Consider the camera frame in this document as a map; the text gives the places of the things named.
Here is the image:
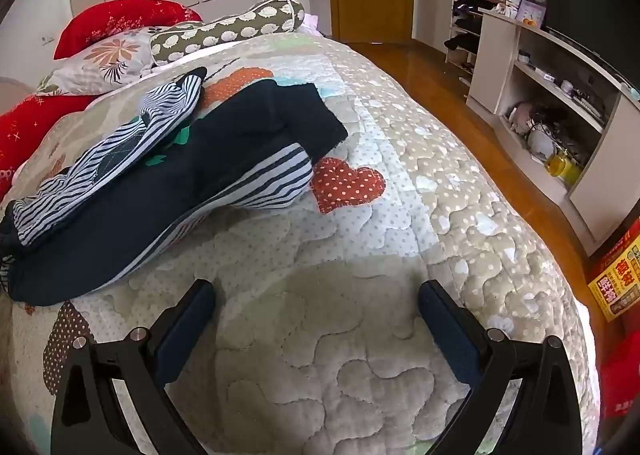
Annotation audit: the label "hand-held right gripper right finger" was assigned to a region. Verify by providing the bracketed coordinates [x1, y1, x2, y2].
[417, 279, 586, 455]

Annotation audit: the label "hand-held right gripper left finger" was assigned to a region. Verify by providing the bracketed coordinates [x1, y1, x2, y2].
[50, 279, 217, 455]

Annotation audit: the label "navy striped pants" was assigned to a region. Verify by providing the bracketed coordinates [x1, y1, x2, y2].
[0, 67, 349, 307]

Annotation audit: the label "quilted heart-patterned bedspread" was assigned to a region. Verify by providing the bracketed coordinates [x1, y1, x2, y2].
[0, 32, 598, 455]

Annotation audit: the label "red bag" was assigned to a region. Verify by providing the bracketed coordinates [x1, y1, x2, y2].
[597, 325, 640, 418]

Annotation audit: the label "red and yellow carton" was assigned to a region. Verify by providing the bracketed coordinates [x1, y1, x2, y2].
[587, 220, 640, 323]

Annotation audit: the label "yellow jar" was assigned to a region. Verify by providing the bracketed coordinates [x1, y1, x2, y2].
[545, 150, 583, 186]

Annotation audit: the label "red patterned blanket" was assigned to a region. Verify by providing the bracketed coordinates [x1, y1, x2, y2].
[0, 94, 98, 200]

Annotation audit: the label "white television cabinet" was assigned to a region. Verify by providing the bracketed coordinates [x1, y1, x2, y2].
[466, 9, 640, 256]

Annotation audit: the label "white floral pillow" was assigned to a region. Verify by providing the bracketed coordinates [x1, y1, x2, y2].
[35, 25, 201, 96]

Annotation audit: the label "shoe rack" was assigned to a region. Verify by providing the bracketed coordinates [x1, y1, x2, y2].
[445, 0, 506, 86]

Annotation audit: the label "olive dotted bolster pillow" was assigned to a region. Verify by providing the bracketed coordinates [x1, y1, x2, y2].
[150, 0, 306, 67]

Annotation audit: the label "red patterned pillow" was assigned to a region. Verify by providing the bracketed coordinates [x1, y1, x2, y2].
[54, 0, 203, 60]

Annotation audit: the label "purple desk calendar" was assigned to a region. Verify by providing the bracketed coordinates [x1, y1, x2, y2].
[515, 0, 543, 28]

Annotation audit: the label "black television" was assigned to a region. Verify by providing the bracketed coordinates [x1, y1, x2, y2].
[545, 0, 640, 86]

